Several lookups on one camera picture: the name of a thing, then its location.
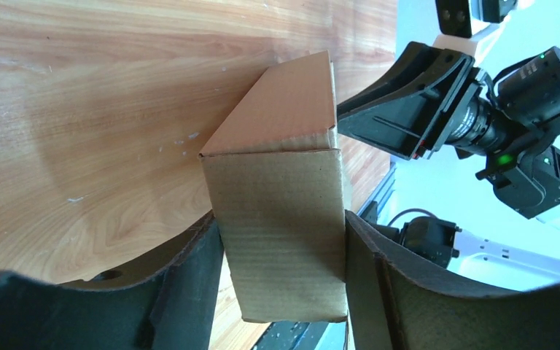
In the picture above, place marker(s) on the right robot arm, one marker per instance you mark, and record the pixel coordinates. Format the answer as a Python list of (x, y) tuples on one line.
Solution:
[(524, 168)]

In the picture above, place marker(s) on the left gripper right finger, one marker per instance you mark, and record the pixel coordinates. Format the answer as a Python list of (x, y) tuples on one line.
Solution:
[(401, 294)]

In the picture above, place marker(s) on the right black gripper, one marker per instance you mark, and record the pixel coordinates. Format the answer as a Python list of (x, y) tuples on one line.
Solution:
[(399, 110)]

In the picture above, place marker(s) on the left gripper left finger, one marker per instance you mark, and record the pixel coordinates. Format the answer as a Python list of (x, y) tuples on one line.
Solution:
[(163, 299)]

